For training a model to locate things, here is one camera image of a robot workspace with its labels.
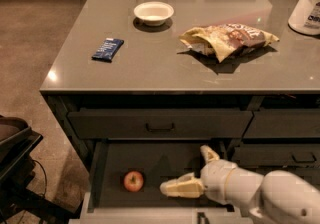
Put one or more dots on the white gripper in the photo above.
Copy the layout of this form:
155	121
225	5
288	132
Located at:
215	178

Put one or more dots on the red apple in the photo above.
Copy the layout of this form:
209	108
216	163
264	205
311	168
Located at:
133	181

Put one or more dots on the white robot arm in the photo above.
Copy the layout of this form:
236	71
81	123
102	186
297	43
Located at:
278	197

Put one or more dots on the top left drawer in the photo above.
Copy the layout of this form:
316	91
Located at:
159	123

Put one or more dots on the middle right drawer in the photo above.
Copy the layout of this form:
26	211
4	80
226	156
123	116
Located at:
293	155

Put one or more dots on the top right drawer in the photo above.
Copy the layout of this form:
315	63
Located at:
284	123

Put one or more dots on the open middle drawer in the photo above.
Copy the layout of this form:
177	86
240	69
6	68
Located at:
108	202

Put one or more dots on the bottom right drawer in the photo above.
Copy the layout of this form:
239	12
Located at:
311	175

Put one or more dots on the crumpled chip bag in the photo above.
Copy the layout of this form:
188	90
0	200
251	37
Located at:
225	40

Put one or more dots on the blue snack bar wrapper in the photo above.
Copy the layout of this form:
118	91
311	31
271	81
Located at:
107	49

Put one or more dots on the white bowl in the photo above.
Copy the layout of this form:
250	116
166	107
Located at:
153	13

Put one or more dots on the white plastic canister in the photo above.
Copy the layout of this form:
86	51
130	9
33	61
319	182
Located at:
305	18

